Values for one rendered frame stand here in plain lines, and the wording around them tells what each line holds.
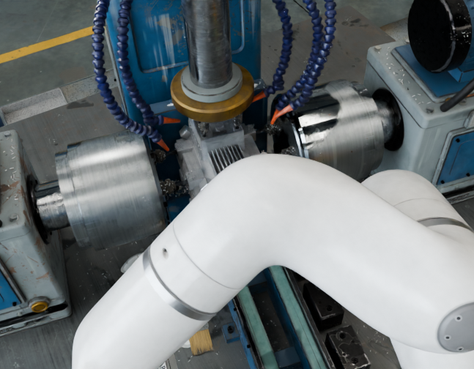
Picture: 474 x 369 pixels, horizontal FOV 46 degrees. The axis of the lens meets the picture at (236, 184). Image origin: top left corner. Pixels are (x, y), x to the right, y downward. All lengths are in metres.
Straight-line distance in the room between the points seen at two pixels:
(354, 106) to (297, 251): 0.86
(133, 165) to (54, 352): 0.48
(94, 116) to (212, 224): 1.43
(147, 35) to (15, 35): 2.63
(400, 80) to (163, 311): 1.00
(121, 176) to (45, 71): 2.39
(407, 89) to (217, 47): 0.48
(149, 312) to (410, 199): 0.26
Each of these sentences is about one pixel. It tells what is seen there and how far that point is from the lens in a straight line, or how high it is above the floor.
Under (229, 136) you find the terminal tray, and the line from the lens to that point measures 1.25.
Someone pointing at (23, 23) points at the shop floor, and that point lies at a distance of 4.02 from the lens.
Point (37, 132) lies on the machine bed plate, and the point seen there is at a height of 0.80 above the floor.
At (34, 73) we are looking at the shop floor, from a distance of 3.55.
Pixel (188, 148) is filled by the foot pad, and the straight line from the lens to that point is 1.32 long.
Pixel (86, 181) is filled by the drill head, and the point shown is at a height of 1.15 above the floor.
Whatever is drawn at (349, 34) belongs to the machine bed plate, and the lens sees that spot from 2.17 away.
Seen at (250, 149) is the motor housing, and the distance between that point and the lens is 1.32.
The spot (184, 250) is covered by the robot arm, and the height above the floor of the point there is 1.61.
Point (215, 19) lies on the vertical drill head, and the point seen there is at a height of 1.42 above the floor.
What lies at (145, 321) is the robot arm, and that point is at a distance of 0.52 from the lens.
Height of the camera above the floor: 2.00
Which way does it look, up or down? 49 degrees down
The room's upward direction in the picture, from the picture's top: 3 degrees counter-clockwise
